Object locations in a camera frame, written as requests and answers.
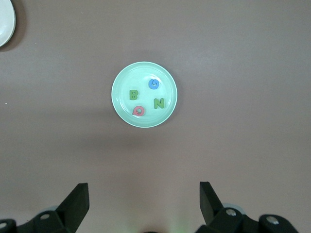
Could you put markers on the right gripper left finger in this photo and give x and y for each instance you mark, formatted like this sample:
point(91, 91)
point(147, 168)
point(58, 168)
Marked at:
point(73, 208)

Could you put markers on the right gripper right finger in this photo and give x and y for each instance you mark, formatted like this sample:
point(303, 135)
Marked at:
point(213, 213)

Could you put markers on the pink foam letter Q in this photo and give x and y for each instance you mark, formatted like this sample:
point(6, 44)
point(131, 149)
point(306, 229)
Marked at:
point(135, 111)

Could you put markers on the green foam letter N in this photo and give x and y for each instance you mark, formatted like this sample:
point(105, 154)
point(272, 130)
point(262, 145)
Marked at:
point(159, 103)

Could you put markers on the green foam letter B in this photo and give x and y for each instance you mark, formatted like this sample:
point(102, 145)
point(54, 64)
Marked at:
point(131, 95)

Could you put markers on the blue foam letter G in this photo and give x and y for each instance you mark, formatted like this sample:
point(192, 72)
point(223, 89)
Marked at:
point(150, 84)

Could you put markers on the green plate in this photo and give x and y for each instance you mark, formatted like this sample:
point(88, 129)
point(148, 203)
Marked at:
point(145, 116)

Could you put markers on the beige plate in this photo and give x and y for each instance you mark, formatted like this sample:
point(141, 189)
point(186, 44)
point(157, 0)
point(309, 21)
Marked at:
point(5, 24)

